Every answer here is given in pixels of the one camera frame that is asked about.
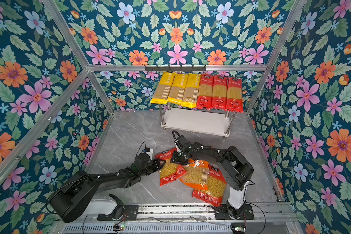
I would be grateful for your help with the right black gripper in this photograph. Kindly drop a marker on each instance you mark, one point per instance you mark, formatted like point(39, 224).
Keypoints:
point(178, 155)

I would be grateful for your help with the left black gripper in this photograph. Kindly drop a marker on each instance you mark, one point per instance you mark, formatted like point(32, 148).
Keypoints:
point(157, 165)

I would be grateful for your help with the red macaroni bag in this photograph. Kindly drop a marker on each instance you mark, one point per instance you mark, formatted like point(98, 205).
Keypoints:
point(170, 171)
point(216, 187)

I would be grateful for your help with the yellow spaghetti package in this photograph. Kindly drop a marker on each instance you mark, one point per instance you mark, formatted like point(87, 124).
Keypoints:
point(163, 88)
point(191, 91)
point(178, 88)

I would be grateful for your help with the red spaghetti package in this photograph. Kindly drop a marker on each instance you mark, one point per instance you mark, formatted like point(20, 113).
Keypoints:
point(219, 92)
point(204, 100)
point(234, 101)

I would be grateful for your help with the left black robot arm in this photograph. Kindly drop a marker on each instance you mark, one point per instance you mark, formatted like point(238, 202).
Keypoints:
point(79, 196)

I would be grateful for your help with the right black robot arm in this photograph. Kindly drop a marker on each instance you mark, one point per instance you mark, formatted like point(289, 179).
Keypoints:
point(235, 168)

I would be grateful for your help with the orange macaroni bag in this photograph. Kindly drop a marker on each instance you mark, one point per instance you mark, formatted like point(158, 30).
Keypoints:
point(197, 175)

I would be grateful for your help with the white two-tier shelf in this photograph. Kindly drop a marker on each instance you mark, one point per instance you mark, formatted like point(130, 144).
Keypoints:
point(203, 122)

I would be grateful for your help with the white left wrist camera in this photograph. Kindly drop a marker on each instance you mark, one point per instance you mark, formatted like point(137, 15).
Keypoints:
point(149, 151)

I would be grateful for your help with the black wall hook rack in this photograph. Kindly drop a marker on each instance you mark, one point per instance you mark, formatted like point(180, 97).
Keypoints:
point(176, 68)

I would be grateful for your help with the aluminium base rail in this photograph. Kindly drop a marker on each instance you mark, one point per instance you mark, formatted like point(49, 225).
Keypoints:
point(188, 218)

